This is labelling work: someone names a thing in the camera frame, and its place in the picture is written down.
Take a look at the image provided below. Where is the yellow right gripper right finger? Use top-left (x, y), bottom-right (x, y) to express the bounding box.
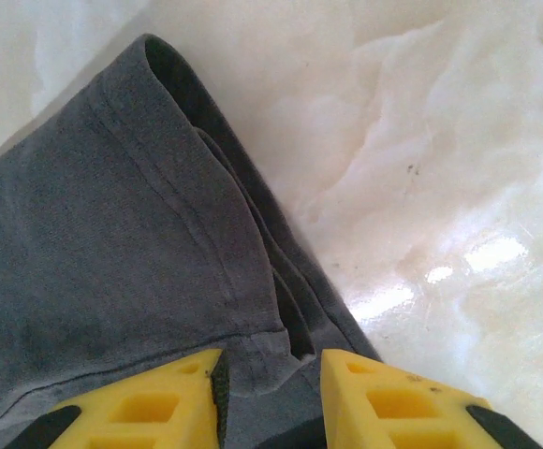
top-left (320, 348), bottom-right (543, 449)

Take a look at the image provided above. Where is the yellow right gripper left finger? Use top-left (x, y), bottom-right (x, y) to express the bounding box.
top-left (4, 348), bottom-right (230, 449)

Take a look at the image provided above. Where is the dark grey t-shirt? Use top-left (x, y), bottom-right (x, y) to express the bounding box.
top-left (0, 32), bottom-right (385, 449)

